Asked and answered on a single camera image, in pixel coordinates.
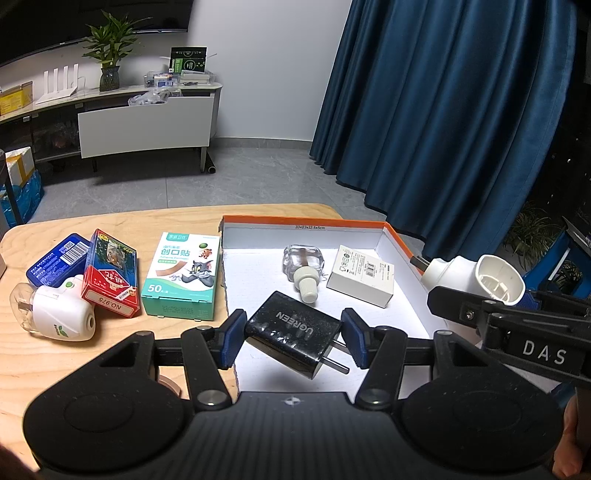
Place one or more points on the red playing card box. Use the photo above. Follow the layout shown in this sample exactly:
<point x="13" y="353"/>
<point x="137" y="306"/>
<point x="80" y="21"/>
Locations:
<point x="111" y="277"/>

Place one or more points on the black television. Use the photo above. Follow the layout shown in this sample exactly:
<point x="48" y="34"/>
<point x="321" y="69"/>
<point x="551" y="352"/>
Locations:
<point x="69" y="18"/>

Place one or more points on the teal plaster box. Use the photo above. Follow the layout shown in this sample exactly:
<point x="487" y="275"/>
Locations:
<point x="180" y="277"/>

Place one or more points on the black roll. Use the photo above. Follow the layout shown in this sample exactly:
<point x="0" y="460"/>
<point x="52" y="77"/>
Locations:
<point x="211" y="166"/>

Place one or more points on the black green box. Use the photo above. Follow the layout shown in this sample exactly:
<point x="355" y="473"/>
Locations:
<point x="188" y="62"/>

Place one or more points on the black charger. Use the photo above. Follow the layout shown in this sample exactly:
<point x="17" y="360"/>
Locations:
<point x="291" y="327"/>

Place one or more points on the clear liquid bottle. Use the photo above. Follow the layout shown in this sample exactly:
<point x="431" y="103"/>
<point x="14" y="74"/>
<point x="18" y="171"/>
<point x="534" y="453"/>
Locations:
<point x="302" y="261"/>

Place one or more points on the person's right hand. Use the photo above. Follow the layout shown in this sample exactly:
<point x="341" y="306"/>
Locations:
<point x="575" y="443"/>

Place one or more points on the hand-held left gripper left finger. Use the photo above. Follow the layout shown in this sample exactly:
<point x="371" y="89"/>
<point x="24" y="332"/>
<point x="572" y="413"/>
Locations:
<point x="233" y="337"/>

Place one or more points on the clear plastic containers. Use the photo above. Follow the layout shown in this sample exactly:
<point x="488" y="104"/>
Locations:
<point x="160" y="80"/>

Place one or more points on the blue curtain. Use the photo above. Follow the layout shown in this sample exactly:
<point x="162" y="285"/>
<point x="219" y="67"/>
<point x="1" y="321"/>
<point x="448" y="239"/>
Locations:
<point x="438" y="115"/>

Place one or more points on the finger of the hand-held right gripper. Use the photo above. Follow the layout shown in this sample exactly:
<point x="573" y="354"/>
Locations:
<point x="455" y="307"/>
<point x="533" y="299"/>

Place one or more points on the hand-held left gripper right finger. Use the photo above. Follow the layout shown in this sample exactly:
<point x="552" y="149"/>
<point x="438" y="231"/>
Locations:
<point x="355" y="337"/>

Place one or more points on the white television cabinet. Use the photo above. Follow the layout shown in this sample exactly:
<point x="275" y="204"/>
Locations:
<point x="138" y="129"/>

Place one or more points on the white router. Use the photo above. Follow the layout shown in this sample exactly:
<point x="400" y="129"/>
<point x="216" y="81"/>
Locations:
<point x="57" y="90"/>

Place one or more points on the clear plastic bag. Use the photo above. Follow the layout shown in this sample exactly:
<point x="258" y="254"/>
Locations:
<point x="147" y="98"/>

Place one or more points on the potted plant dark pot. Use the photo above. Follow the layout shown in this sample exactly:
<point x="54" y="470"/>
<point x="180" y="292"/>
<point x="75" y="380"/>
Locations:
<point x="113" y="46"/>

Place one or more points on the blue bag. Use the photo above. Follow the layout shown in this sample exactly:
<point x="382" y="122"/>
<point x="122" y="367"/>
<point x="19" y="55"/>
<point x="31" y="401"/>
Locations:
<point x="27" y="198"/>

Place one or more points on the white plug-in device clear cap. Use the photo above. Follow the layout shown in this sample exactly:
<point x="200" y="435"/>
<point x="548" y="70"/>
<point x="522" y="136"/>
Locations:
<point x="60" y="314"/>

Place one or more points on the white cardboard tray orange rim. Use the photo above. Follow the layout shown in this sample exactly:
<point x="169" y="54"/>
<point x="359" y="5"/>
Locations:
<point x="258" y="277"/>

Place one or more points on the cardboard box yellow tape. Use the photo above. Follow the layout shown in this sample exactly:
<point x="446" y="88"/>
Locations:
<point x="19" y="164"/>

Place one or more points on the small white labelled box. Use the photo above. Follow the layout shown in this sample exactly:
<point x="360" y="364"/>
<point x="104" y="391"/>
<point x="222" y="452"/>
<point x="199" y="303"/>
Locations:
<point x="360" y="281"/>

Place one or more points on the blue stool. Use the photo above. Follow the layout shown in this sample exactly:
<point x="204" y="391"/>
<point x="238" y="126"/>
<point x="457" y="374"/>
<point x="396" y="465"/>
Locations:
<point x="554" y="258"/>

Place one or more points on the blue tin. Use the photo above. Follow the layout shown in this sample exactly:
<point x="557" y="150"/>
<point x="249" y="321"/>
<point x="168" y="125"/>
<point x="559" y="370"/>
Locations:
<point x="55" y="263"/>

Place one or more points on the dark leafy plant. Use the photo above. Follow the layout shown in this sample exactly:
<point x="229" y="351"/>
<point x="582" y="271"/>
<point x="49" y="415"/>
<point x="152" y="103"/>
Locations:
<point x="531" y="230"/>

